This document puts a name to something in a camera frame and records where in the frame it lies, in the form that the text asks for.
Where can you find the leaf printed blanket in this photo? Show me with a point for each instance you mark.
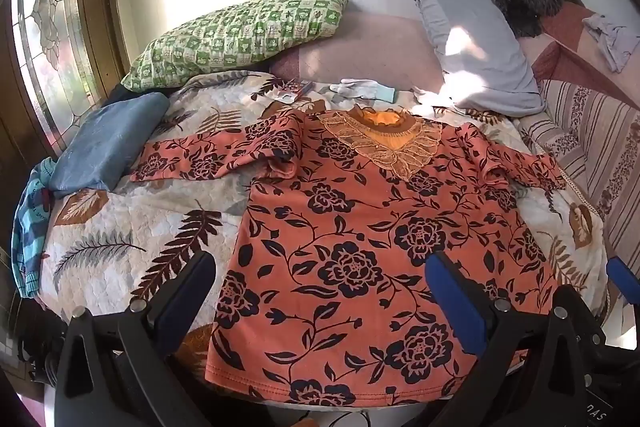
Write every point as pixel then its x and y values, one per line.
pixel 140 232

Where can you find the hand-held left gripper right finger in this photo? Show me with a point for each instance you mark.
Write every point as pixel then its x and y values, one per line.
pixel 457 302

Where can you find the grey pillow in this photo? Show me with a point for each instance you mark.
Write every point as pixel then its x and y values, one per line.
pixel 475 52

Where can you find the stained glass window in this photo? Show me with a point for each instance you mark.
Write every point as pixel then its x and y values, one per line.
pixel 50 47

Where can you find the folded blue cloth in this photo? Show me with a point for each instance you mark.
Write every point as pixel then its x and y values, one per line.
pixel 107 142

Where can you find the blue striped garment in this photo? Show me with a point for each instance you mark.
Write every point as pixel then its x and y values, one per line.
pixel 30 227

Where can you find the green patterned pillow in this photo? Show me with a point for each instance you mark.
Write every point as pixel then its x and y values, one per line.
pixel 240 37

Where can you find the white glove with teal cuff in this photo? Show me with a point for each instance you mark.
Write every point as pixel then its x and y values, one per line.
pixel 367 88

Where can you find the striped floral blanket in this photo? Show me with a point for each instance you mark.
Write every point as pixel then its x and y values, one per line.
pixel 600 142

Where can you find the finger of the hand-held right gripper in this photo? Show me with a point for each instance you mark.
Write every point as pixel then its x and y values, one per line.
pixel 622 279

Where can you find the small red and blue packet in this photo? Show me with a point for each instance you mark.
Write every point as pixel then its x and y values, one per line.
pixel 292 89

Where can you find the brown and pink blanket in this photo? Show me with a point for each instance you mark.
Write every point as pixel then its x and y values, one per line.
pixel 565 52

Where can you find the wooden window frame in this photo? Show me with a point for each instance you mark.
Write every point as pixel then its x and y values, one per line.
pixel 97 7

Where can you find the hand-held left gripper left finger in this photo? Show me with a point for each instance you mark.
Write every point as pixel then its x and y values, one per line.
pixel 182 302

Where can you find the light grey crumpled cloth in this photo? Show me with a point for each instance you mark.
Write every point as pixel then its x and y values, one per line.
pixel 610 39

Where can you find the orange floral shirt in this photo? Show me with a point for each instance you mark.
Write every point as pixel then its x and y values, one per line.
pixel 350 227

